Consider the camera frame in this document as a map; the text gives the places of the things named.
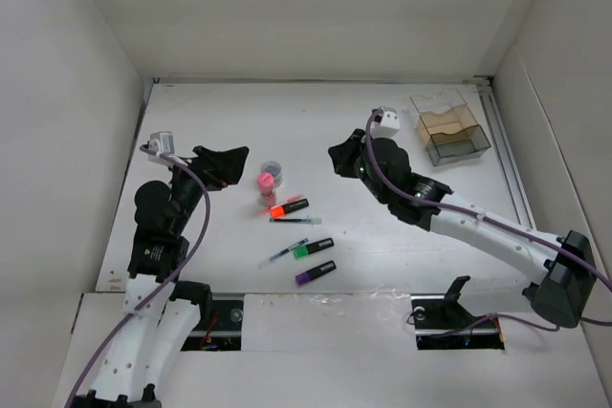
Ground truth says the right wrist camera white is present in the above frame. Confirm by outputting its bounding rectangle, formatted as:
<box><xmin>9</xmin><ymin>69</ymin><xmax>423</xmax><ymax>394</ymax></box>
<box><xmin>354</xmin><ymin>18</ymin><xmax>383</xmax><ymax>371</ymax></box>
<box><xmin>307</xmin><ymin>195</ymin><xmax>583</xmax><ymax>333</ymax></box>
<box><xmin>371</xmin><ymin>106</ymin><xmax>400</xmax><ymax>139</ymax></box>

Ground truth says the blue pen refill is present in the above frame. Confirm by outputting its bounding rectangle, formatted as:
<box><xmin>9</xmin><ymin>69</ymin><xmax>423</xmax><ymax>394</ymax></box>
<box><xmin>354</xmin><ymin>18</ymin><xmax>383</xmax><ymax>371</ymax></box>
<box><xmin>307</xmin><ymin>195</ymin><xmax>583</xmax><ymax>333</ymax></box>
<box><xmin>258</xmin><ymin>238</ymin><xmax>309</xmax><ymax>269</ymax></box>
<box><xmin>269</xmin><ymin>218</ymin><xmax>322</xmax><ymax>225</ymax></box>

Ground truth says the purple highlighter marker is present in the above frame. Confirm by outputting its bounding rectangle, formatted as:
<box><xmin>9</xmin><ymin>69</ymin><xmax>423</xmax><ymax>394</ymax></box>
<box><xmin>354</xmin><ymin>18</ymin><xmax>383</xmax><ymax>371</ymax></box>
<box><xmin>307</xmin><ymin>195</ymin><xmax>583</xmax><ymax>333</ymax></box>
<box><xmin>295</xmin><ymin>260</ymin><xmax>337</xmax><ymax>287</ymax></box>

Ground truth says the green highlighter marker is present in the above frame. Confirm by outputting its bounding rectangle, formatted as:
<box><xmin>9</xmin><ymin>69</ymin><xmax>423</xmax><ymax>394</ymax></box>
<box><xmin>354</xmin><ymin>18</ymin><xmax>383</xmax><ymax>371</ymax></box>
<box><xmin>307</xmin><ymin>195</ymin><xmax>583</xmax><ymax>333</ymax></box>
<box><xmin>294</xmin><ymin>238</ymin><xmax>335</xmax><ymax>259</ymax></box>

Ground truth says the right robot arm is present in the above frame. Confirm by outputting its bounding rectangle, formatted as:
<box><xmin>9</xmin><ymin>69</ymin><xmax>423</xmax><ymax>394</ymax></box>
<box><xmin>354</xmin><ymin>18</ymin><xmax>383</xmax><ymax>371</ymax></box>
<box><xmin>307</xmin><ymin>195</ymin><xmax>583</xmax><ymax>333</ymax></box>
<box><xmin>328</xmin><ymin>129</ymin><xmax>597</xmax><ymax>329</ymax></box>

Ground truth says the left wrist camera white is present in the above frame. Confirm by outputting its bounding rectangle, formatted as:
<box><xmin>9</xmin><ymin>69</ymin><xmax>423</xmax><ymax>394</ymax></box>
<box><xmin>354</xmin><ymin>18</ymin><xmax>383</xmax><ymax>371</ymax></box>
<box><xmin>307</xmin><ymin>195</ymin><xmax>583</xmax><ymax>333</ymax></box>
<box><xmin>147</xmin><ymin>131</ymin><xmax>175</xmax><ymax>156</ymax></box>

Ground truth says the aluminium rail frame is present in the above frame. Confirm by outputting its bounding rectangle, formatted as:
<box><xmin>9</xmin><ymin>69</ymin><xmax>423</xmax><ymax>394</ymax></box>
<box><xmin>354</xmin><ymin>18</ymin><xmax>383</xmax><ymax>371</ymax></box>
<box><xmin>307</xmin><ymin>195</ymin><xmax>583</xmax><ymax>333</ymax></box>
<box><xmin>140</xmin><ymin>77</ymin><xmax>532</xmax><ymax>224</ymax></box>

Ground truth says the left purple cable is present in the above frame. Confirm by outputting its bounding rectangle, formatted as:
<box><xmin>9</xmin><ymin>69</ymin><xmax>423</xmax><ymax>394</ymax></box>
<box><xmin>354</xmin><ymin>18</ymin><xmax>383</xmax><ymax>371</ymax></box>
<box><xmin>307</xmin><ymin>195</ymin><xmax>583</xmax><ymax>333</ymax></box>
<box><xmin>66</xmin><ymin>145</ymin><xmax>211</xmax><ymax>408</ymax></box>

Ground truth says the grey plastic tray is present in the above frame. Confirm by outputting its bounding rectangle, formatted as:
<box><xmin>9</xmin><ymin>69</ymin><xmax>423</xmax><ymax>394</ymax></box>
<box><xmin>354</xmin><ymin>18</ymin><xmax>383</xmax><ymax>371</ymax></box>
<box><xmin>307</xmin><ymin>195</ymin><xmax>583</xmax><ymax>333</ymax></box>
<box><xmin>426</xmin><ymin>125</ymin><xmax>491</xmax><ymax>166</ymax></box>

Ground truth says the purple cable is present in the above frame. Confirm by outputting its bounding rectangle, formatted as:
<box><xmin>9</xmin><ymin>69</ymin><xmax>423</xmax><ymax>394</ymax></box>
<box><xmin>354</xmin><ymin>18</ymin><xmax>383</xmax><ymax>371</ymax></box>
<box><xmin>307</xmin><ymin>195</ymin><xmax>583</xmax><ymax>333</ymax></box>
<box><xmin>365</xmin><ymin>110</ymin><xmax>612</xmax><ymax>333</ymax></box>
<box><xmin>66</xmin><ymin>145</ymin><xmax>211</xmax><ymax>408</ymax></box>

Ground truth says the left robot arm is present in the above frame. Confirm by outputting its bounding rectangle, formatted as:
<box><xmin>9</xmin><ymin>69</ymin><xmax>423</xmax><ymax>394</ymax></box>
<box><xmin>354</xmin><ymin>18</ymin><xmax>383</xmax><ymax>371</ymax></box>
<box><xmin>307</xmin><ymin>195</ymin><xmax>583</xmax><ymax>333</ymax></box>
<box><xmin>65</xmin><ymin>142</ymin><xmax>250</xmax><ymax>407</ymax></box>

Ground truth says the amber plastic tray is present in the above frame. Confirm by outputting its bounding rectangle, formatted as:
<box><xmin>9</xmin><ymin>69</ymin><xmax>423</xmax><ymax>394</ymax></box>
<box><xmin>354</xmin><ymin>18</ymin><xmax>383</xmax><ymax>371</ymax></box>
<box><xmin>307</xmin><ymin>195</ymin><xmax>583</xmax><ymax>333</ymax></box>
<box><xmin>416</xmin><ymin>106</ymin><xmax>479</xmax><ymax>145</ymax></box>

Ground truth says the orange highlighter marker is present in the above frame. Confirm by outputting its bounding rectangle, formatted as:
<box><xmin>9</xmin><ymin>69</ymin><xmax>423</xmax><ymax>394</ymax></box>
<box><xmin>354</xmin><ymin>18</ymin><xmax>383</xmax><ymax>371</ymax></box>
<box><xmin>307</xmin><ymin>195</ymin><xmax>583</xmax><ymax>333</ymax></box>
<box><xmin>270</xmin><ymin>198</ymin><xmax>310</xmax><ymax>219</ymax></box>

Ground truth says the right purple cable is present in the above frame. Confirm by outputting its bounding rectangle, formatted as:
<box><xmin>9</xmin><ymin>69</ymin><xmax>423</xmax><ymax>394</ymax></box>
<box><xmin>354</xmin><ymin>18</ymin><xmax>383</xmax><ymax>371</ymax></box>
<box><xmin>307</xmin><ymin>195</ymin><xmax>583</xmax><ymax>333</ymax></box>
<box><xmin>365</xmin><ymin>110</ymin><xmax>612</xmax><ymax>333</ymax></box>

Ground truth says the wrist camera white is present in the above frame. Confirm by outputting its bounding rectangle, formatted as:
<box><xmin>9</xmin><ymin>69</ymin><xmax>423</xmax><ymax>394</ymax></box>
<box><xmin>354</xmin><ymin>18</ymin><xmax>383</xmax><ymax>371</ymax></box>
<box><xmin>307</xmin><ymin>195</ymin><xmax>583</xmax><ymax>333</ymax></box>
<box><xmin>147</xmin><ymin>131</ymin><xmax>175</xmax><ymax>156</ymax></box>
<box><xmin>371</xmin><ymin>106</ymin><xmax>400</xmax><ymax>139</ymax></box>

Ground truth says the clear plastic tray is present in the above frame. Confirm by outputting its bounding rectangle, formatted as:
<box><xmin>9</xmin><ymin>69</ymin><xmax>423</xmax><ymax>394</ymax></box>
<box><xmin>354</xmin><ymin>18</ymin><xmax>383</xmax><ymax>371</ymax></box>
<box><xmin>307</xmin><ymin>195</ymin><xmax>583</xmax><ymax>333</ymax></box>
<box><xmin>408</xmin><ymin>88</ymin><xmax>467</xmax><ymax>118</ymax></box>

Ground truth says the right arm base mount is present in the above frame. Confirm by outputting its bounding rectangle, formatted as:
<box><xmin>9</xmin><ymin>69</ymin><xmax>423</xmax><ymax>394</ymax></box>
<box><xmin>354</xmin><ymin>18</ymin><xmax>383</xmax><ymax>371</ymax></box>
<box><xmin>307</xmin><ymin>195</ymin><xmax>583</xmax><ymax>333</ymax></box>
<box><xmin>406</xmin><ymin>275</ymin><xmax>505</xmax><ymax>351</ymax></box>

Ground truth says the pink cap lead tube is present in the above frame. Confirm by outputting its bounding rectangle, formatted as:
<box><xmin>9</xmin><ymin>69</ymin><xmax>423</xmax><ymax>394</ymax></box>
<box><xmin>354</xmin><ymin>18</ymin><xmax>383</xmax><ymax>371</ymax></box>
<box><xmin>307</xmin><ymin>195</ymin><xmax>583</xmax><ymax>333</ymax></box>
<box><xmin>257</xmin><ymin>172</ymin><xmax>276</xmax><ymax>208</ymax></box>

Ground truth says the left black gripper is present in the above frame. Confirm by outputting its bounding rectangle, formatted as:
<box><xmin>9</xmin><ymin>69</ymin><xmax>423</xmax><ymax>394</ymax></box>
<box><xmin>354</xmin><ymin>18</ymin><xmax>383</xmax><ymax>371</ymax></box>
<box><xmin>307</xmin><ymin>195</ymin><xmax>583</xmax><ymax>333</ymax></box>
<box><xmin>164</xmin><ymin>145</ymin><xmax>249</xmax><ymax>233</ymax></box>

